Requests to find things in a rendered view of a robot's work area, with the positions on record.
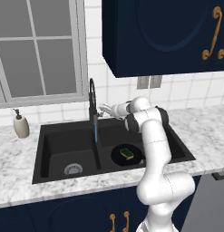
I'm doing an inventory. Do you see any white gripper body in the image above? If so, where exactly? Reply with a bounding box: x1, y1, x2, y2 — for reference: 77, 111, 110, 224
98, 102, 114, 118

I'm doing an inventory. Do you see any blue water stream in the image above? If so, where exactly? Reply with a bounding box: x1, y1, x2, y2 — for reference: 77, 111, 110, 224
94, 121, 99, 143

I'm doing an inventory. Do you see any yellow green sponge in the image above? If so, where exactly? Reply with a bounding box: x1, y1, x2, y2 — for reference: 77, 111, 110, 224
119, 147, 135, 160

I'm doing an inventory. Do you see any black double sink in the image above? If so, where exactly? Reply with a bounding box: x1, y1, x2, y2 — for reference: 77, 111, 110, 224
31, 115, 197, 185

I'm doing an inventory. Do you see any black round pan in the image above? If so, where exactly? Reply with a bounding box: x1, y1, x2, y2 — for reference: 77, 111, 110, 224
111, 143, 146, 168

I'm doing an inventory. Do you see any silver sink drain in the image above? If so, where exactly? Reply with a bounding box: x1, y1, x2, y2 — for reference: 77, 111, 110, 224
63, 162, 84, 177

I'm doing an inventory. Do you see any black tall faucet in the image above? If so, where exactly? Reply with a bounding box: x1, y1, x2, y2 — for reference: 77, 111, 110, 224
88, 77, 102, 143

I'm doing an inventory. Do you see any beige soap dispenser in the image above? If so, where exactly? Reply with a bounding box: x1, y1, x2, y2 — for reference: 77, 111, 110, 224
12, 107, 31, 140

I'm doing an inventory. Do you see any grey framed window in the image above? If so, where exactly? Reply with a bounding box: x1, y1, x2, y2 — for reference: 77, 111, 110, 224
0, 0, 89, 110

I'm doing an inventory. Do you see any navy upper cabinet door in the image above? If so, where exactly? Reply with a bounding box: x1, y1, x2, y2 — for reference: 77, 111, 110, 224
101, 0, 224, 79

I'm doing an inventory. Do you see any grey dishwasher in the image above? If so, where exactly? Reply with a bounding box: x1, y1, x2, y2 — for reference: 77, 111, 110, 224
179, 171, 224, 232

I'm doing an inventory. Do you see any grey wall outlet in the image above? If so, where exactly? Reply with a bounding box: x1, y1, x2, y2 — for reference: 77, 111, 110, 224
150, 74, 163, 90
136, 75, 151, 91

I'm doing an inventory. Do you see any brass lower cabinet handle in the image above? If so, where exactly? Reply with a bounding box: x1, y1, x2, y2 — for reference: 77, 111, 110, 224
109, 213, 117, 232
122, 210, 131, 232

